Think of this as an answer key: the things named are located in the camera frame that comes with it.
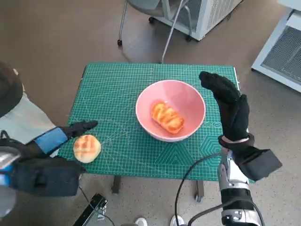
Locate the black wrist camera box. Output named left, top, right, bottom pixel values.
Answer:
left=236, top=145, right=283, bottom=182
left=8, top=157, right=87, bottom=197

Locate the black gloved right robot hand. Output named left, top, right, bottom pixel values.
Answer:
left=198, top=71, right=256, bottom=152

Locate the grey chair with metal legs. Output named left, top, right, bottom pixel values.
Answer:
left=117, top=0, right=192, bottom=65

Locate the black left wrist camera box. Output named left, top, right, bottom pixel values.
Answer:
left=8, top=157, right=87, bottom=197

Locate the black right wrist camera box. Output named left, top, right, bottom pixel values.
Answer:
left=236, top=145, right=283, bottom=182

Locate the black left hand, blue tape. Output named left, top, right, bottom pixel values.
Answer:
left=13, top=120, right=98, bottom=161

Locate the pink bowl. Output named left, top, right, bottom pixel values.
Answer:
left=135, top=80, right=207, bottom=143

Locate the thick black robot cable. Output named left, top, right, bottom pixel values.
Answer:
left=187, top=203, right=224, bottom=226
left=174, top=152, right=227, bottom=226

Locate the black bar with silver edge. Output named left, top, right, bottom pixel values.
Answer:
left=71, top=193, right=109, bottom=226

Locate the black table leg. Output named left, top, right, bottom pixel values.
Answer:
left=194, top=179, right=205, bottom=202
left=111, top=175, right=121, bottom=194

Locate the green cutting mat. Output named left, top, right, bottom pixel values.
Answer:
left=57, top=62, right=241, bottom=182

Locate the round scored bread bun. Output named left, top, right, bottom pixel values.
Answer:
left=73, top=134, right=102, bottom=164

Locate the long twisted golden bread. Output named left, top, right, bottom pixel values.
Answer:
left=150, top=99, right=185, bottom=135

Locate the thin black cable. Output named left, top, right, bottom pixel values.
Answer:
left=77, top=183, right=118, bottom=226

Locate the white cabinet with mesh panel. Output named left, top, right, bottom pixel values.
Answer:
left=149, top=0, right=243, bottom=42
left=250, top=1, right=301, bottom=93

